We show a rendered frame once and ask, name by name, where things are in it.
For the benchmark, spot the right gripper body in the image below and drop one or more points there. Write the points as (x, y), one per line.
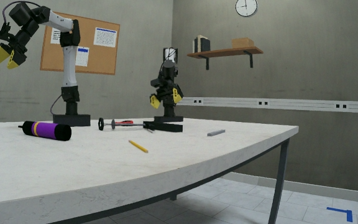
(18, 46)

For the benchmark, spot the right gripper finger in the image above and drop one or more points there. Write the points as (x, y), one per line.
(11, 64)
(3, 54)

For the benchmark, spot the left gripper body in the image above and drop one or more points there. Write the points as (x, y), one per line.
(165, 92)

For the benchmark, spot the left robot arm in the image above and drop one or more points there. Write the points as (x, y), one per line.
(170, 70)

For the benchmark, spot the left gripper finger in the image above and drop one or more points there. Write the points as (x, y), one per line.
(176, 96)
(155, 103)

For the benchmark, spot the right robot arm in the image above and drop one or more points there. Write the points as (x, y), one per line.
(29, 20)

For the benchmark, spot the purple sealant cartridge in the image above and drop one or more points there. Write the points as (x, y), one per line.
(47, 130)

